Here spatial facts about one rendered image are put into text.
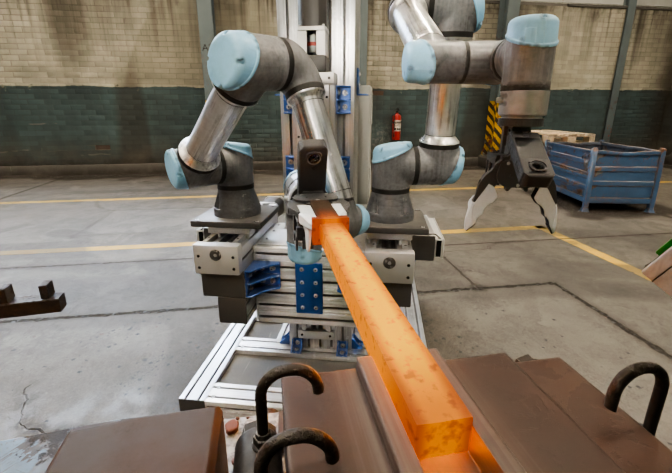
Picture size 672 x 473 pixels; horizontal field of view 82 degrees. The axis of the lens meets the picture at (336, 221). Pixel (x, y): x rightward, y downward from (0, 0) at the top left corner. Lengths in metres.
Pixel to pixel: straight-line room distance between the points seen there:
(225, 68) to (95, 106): 7.04
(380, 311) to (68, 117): 7.86
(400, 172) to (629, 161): 4.37
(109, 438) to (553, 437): 0.24
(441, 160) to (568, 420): 0.96
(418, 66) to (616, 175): 4.67
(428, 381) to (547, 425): 0.07
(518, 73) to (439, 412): 0.58
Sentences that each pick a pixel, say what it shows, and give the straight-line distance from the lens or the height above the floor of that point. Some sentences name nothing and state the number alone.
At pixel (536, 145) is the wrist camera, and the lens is 0.70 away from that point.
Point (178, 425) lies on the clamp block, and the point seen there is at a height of 0.98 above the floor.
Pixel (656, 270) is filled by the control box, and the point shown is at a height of 0.97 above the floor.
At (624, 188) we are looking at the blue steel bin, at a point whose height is 0.27.
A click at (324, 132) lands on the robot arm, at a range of 0.90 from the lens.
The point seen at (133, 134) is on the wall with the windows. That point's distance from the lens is 7.70.
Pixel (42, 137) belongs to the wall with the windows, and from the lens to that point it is 8.28.
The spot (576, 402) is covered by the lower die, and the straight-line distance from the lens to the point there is 0.30.
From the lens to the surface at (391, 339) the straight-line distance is 0.26.
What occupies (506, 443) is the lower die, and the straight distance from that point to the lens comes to 0.24.
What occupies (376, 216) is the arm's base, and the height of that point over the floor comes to 0.84.
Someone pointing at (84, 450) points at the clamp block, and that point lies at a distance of 0.27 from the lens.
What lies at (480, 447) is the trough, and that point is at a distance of 0.23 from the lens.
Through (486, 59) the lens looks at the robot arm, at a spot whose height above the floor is 1.23.
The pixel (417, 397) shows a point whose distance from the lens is 0.22.
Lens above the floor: 1.15
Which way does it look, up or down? 17 degrees down
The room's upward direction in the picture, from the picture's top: straight up
